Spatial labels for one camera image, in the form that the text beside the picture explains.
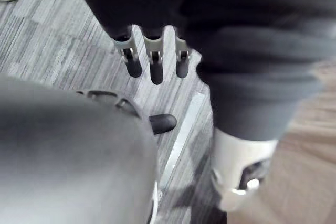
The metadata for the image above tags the silver floor strip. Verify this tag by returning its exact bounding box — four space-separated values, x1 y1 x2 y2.
159 90 206 189

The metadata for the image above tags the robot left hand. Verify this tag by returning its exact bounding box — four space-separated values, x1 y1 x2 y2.
65 0 336 211

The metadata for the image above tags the robot left dark foot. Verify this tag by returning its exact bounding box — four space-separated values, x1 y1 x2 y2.
148 113 177 135

